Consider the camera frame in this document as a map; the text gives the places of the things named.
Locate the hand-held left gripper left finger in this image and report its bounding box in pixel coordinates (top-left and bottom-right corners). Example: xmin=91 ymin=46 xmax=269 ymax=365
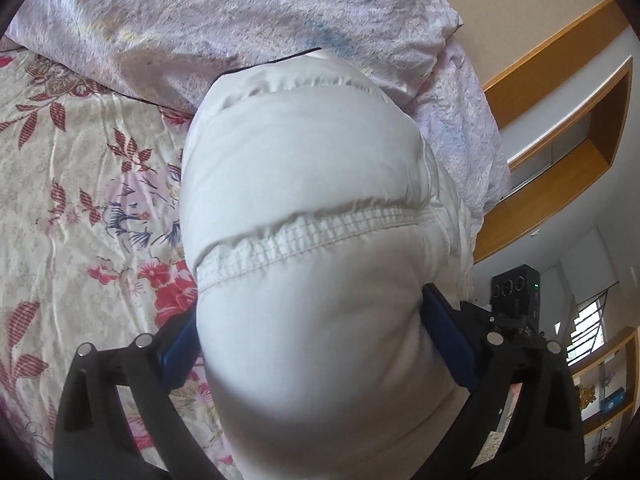
xmin=52 ymin=316 xmax=221 ymax=480

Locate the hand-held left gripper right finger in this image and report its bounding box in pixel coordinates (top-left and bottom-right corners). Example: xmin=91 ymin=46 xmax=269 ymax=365
xmin=415 ymin=284 xmax=586 ymax=480

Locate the white pillow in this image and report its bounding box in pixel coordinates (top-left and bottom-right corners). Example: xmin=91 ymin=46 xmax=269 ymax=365
xmin=180 ymin=47 xmax=483 ymax=480

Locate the wooden shelving unit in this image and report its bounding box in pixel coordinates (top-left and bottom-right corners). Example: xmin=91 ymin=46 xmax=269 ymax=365
xmin=567 ymin=327 xmax=640 ymax=461

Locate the orange ornament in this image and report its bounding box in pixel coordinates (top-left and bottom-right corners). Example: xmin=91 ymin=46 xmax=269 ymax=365
xmin=575 ymin=385 xmax=598 ymax=416

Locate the floral bedsheet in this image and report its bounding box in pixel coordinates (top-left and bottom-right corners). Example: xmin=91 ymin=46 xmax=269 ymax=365
xmin=0 ymin=40 xmax=241 ymax=480

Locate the large pale pink pillow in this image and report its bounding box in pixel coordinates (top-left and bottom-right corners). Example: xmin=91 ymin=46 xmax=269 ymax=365
xmin=10 ymin=0 xmax=463 ymax=113

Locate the wooden wall shelf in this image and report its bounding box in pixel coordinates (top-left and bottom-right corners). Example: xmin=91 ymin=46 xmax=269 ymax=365
xmin=472 ymin=0 xmax=635 ymax=263

